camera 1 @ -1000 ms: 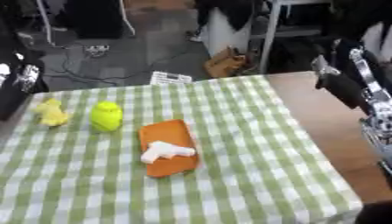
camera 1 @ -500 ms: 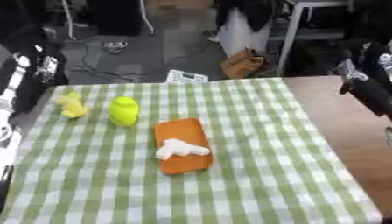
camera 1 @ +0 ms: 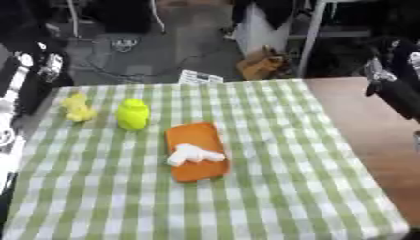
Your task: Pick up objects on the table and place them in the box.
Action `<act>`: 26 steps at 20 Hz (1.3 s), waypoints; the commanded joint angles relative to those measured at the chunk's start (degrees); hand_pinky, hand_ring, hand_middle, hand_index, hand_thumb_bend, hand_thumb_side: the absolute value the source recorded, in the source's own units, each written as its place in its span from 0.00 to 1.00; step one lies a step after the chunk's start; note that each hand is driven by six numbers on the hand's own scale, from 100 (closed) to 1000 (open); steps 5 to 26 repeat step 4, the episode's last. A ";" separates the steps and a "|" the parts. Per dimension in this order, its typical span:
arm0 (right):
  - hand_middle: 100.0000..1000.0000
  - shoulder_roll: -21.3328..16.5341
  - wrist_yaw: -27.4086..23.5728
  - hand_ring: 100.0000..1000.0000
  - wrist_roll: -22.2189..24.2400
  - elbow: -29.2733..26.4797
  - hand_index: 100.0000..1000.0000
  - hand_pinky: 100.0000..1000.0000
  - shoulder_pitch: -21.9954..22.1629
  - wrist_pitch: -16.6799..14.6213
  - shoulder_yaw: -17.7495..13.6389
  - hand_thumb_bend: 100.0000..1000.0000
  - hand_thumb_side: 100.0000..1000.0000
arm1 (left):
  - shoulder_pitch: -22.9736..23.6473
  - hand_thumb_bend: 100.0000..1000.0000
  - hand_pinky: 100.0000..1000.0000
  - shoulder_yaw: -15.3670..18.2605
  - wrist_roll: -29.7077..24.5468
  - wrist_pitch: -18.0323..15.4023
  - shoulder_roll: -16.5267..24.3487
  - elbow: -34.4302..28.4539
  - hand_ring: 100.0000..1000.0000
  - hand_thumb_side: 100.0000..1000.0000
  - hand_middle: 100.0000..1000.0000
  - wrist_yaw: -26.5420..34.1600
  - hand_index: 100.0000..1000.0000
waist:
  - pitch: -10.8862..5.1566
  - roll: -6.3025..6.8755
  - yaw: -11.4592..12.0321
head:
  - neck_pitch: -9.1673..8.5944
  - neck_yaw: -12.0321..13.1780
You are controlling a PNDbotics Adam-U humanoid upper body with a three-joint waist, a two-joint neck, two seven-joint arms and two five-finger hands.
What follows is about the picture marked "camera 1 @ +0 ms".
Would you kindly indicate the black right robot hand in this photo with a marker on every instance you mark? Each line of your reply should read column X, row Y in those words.
column 398, row 97

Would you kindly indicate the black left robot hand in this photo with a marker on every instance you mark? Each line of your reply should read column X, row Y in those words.
column 37, row 89

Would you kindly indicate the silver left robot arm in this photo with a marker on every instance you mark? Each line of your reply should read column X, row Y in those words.
column 6, row 134

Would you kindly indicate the yellow soft toy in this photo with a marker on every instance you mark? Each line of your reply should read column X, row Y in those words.
column 78, row 109

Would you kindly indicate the lime green plastic jar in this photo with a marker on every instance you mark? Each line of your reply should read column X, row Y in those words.
column 133, row 115

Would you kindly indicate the white metal pole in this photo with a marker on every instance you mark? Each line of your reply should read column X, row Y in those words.
column 312, row 37

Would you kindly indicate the brown bag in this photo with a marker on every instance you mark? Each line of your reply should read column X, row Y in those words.
column 263, row 66

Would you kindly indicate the black hanging cloth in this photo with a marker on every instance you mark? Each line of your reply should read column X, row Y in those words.
column 273, row 11

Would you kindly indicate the white panel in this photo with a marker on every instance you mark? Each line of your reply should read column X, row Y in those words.
column 257, row 36

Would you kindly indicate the orange rectangular tray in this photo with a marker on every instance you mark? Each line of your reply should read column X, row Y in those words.
column 192, row 134

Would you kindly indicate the white printed card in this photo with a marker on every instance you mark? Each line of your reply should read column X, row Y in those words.
column 199, row 77

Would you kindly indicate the white soft toy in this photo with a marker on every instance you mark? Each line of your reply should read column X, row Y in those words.
column 191, row 154

